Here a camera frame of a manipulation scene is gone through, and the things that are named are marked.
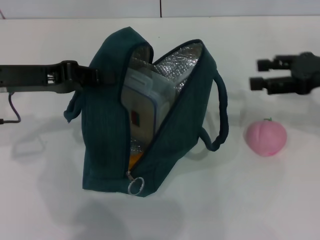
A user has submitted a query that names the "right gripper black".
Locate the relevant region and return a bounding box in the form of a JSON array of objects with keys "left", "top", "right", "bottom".
[{"left": 249, "top": 51, "right": 320, "bottom": 96}]

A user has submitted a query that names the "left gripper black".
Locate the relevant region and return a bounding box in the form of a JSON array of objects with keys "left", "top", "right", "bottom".
[{"left": 0, "top": 59, "right": 119, "bottom": 95}]

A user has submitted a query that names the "clear food container blue seal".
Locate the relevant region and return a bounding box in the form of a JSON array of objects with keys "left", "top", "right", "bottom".
[{"left": 120, "top": 68, "right": 180, "bottom": 141}]

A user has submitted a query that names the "dark teal insulated lunch bag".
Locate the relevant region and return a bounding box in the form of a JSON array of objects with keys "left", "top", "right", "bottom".
[{"left": 62, "top": 25, "right": 230, "bottom": 199}]

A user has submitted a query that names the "pink toy peach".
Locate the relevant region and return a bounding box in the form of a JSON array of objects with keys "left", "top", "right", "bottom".
[{"left": 245, "top": 117, "right": 288, "bottom": 158}]

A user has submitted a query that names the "yellow banana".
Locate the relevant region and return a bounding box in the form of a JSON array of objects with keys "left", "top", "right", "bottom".
[{"left": 128, "top": 152, "right": 144, "bottom": 172}]

